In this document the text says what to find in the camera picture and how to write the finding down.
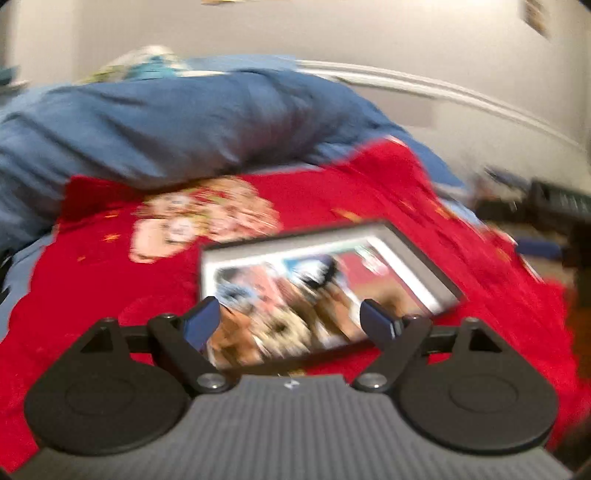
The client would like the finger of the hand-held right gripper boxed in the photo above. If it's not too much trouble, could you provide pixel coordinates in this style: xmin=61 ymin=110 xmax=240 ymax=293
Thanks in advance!
xmin=515 ymin=237 xmax=566 ymax=262
xmin=475 ymin=196 xmax=532 ymax=223

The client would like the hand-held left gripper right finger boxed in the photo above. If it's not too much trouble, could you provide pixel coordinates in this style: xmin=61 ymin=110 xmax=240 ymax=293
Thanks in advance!
xmin=353 ymin=299 xmax=499 ymax=393

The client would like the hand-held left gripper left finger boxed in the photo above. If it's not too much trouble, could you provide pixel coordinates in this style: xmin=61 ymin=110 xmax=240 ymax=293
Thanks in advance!
xmin=81 ymin=296 xmax=234 ymax=394

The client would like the orange brown pyramid sachet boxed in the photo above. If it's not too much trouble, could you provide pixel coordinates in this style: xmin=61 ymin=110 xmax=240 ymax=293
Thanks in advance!
xmin=210 ymin=318 xmax=259 ymax=366

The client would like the black shallow box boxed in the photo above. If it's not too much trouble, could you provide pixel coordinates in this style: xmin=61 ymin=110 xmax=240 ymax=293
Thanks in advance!
xmin=199 ymin=220 xmax=465 ymax=371

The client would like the beige crochet scrunchie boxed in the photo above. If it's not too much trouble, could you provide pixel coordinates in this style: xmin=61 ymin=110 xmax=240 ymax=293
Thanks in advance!
xmin=249 ymin=309 xmax=310 ymax=352

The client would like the red bear printed blanket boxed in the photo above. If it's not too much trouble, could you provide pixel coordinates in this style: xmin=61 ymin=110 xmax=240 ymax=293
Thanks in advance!
xmin=0 ymin=138 xmax=587 ymax=472

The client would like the light blue bed sheet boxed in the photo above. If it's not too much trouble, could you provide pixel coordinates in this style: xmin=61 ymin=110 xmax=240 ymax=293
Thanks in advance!
xmin=0 ymin=231 xmax=65 ymax=333

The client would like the dark cloth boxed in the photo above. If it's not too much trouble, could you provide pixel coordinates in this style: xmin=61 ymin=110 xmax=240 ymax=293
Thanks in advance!
xmin=0 ymin=249 xmax=14 ymax=317

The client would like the blue plush duvet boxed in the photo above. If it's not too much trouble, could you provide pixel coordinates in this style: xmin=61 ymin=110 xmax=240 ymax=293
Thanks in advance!
xmin=0 ymin=55 xmax=467 ymax=254

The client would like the cartoon printed pillow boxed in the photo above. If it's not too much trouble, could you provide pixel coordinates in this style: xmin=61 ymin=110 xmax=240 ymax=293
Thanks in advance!
xmin=78 ymin=45 xmax=195 ymax=85

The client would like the white bed frame rail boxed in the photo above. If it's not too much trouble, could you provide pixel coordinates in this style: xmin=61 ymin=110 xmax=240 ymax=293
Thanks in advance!
xmin=295 ymin=59 xmax=591 ymax=153

